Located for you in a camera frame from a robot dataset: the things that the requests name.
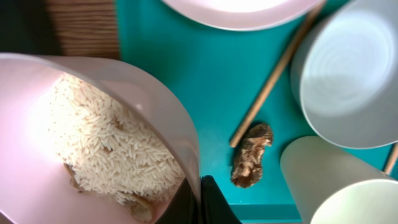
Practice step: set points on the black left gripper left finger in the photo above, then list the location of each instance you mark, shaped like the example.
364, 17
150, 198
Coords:
182, 209

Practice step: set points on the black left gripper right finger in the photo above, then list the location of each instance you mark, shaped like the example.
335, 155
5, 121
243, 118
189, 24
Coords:
214, 207

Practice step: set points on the pile of rice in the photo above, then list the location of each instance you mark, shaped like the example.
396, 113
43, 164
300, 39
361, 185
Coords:
110, 150

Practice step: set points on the white paper cup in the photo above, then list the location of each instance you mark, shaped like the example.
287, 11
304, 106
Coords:
332, 186

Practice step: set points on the pink bowl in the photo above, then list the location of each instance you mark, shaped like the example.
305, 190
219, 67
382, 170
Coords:
35, 186

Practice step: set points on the black waste tray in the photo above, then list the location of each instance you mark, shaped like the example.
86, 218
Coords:
26, 28

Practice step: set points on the brown food scrap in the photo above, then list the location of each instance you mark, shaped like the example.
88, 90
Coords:
247, 165

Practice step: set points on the wooden chopstick under plate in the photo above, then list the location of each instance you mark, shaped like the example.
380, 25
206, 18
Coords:
276, 73

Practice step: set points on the teal serving tray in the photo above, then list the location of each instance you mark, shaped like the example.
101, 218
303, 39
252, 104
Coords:
216, 74

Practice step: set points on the wooden chopstick right side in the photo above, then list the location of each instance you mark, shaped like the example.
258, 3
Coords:
391, 160

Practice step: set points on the grey-green bowl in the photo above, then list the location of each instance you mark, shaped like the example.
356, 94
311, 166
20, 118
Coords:
344, 75

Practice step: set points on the large pink plate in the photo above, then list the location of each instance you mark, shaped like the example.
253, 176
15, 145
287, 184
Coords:
243, 15

